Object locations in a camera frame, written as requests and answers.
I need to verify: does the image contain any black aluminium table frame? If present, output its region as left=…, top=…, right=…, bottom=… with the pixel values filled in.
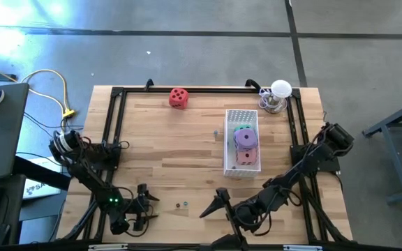
left=56, top=78, right=355, bottom=251

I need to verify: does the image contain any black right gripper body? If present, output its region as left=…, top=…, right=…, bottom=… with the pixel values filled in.
left=223, top=197, right=274, bottom=245

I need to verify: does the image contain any large red foam die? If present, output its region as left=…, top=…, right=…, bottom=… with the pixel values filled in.
left=168, top=87, right=190, bottom=110

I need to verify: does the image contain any white perforated metal basket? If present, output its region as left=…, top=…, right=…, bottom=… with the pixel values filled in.
left=223, top=108, right=262, bottom=178

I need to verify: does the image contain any yellow power cable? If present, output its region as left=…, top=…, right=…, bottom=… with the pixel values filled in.
left=0, top=59, right=76, bottom=119

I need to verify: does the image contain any large purple foam die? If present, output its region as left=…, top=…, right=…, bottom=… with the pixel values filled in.
left=233, top=128, right=259, bottom=153

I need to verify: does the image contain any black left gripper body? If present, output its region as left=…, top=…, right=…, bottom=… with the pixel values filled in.
left=125, top=194, right=152, bottom=231

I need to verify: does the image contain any white lamp cable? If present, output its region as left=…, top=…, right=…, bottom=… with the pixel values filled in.
left=258, top=87, right=274, bottom=109

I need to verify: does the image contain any large pink foam die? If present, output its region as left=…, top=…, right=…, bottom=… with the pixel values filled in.
left=235, top=148, right=259, bottom=166

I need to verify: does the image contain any white printed box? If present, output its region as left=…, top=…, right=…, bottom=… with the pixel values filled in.
left=22, top=156, right=64, bottom=201

